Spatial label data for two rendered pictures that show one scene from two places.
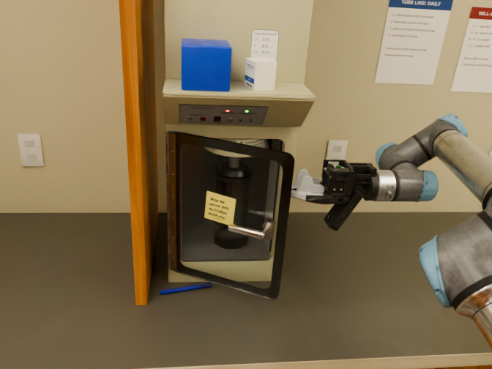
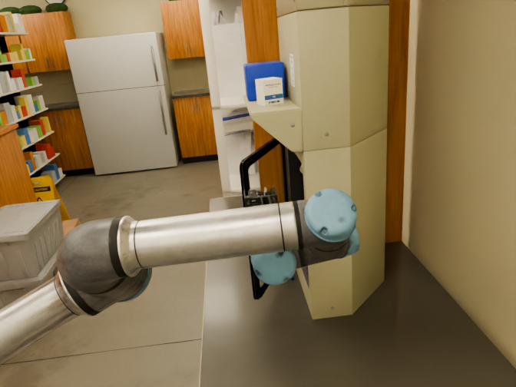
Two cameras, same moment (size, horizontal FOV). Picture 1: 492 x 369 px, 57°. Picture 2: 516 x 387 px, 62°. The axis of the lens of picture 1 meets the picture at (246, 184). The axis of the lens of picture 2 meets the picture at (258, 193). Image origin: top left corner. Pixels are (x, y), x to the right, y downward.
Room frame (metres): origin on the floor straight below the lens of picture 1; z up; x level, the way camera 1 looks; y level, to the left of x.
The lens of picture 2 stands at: (1.03, -1.08, 1.68)
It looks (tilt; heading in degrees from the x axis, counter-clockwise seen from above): 21 degrees down; 95
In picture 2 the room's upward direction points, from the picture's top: 5 degrees counter-clockwise
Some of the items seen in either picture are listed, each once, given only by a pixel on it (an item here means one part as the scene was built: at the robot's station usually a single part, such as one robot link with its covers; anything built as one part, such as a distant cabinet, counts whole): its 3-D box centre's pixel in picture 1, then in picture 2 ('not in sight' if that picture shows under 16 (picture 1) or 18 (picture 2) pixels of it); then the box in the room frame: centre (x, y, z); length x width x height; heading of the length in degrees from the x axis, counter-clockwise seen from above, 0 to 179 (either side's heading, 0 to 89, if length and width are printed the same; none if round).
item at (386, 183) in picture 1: (380, 186); not in sight; (0.97, -0.32, 1.30); 0.08 x 0.05 x 0.08; 8
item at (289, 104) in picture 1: (236, 109); (269, 120); (0.98, 0.03, 1.46); 0.32 x 0.11 x 0.10; 98
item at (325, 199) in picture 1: (323, 196); not in sight; (0.93, -0.18, 1.28); 0.09 x 0.05 x 0.02; 98
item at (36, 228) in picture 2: not in sight; (21, 239); (-0.86, 1.44, 0.49); 0.60 x 0.42 x 0.33; 98
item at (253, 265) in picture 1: (225, 219); (269, 213); (0.96, 0.04, 1.19); 0.30 x 0.01 x 0.40; 71
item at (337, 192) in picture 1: (347, 182); (262, 215); (0.96, -0.24, 1.31); 0.12 x 0.08 x 0.09; 98
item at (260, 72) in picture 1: (260, 73); (269, 90); (0.99, -0.01, 1.54); 0.05 x 0.05 x 0.06; 26
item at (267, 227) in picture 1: (250, 228); not in sight; (0.90, -0.02, 1.20); 0.10 x 0.05 x 0.03; 71
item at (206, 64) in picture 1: (205, 64); (263, 80); (0.97, 0.10, 1.56); 0.10 x 0.10 x 0.09; 8
